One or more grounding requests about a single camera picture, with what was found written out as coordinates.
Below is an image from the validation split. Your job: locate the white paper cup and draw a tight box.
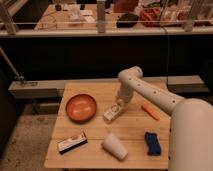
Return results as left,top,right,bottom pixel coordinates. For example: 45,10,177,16
102,133,128,160

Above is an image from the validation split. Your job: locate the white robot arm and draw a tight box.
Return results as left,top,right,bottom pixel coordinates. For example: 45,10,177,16
118,66,213,171

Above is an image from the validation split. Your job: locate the black pouch on shelf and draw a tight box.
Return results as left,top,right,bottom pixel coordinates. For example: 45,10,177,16
116,13,139,28

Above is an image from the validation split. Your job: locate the metal tripod leg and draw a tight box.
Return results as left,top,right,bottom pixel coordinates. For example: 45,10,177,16
0,46,26,86

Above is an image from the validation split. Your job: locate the blue cloth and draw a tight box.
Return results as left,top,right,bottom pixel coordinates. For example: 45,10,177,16
145,132,161,156

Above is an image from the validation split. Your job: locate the black white eraser box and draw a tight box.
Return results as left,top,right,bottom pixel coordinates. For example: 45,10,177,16
57,132,88,154

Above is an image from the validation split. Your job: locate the orange carrot toy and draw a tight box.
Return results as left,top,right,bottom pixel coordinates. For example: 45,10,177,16
141,103,160,121

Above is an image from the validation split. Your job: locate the orange basket on shelf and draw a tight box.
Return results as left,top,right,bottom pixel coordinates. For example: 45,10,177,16
139,8,160,27

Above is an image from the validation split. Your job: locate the orange ceramic bowl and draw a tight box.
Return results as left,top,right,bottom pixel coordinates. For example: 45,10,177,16
65,94,97,123

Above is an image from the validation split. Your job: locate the wooden table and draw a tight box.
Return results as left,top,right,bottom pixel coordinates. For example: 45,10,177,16
45,82,170,170

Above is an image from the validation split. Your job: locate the white lotion bottle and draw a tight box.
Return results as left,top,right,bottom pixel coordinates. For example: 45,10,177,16
103,103,123,123

